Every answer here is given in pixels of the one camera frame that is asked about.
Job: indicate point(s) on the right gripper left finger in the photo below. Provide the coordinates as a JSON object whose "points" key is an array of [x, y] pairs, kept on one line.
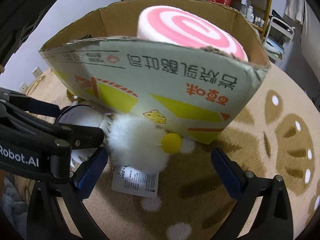
{"points": [[91, 177]]}

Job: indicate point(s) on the white wall socket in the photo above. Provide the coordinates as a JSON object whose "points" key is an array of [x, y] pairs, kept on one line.
{"points": [[23, 88], [37, 72]]}

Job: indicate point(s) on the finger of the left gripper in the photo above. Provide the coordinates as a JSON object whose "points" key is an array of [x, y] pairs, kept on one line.
{"points": [[12, 101], [52, 138]]}

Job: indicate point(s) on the white fluffy plush keychain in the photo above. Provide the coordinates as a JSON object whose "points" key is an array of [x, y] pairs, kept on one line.
{"points": [[139, 151]]}

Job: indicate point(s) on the open cardboard box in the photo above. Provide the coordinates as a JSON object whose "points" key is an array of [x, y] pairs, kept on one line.
{"points": [[193, 92]]}

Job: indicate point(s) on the cream office chair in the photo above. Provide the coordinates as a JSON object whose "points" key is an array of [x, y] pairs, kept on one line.
{"points": [[310, 37]]}

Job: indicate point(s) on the wooden bookshelf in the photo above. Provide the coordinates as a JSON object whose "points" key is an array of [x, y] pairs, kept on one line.
{"points": [[256, 12]]}

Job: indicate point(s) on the white utility cart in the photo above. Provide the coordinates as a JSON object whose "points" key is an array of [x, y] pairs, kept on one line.
{"points": [[278, 39]]}

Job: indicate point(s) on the purple white plush toy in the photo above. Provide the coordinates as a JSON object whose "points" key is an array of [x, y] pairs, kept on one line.
{"points": [[84, 115]]}

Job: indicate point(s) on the pink swirl roll pillow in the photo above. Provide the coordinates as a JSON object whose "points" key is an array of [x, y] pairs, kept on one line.
{"points": [[172, 25]]}

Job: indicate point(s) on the beige patterned blanket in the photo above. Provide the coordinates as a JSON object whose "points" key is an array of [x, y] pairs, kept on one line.
{"points": [[276, 133]]}

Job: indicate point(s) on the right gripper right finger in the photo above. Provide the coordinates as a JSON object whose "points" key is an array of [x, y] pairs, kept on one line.
{"points": [[274, 218]]}

